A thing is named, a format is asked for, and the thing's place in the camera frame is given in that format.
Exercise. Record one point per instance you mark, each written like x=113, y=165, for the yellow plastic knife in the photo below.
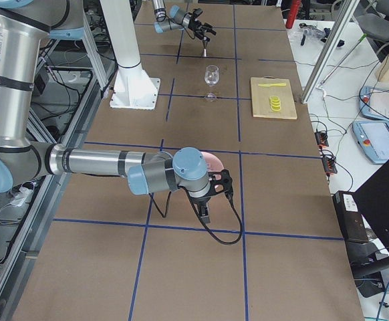
x=268, y=85

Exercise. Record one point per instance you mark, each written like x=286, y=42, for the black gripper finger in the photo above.
x=201, y=36
x=204, y=214
x=207, y=28

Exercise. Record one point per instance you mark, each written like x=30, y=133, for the grey office chair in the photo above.
x=376, y=25

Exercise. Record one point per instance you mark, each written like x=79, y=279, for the clear plastic bag with parts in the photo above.
x=305, y=32

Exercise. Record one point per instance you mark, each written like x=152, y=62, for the blue teach pendant right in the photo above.
x=373, y=138

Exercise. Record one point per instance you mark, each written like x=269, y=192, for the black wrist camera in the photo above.
x=197, y=12

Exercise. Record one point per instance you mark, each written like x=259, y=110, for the blue teach pendant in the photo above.
x=373, y=138
x=374, y=103

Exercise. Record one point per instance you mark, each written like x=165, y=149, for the metal rod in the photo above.
x=320, y=85

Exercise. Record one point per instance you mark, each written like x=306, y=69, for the bamboo cutting board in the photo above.
x=261, y=105

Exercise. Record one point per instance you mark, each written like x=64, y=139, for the black device box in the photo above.
x=350, y=220

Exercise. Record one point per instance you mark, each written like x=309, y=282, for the clear wine glass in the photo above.
x=211, y=79

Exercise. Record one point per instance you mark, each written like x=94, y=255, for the steel double jigger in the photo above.
x=205, y=47

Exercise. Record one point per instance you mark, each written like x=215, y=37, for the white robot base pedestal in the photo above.
x=133, y=88

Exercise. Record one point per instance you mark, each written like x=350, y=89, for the pink bowl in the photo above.
x=213, y=166

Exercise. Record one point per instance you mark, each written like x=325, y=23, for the red cylinder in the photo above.
x=293, y=11

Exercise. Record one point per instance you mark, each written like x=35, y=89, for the blue teach pendant left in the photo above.
x=374, y=103

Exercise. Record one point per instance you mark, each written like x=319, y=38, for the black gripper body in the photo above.
x=194, y=23
x=201, y=201

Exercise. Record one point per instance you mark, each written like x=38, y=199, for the aluminium frame post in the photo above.
x=340, y=23

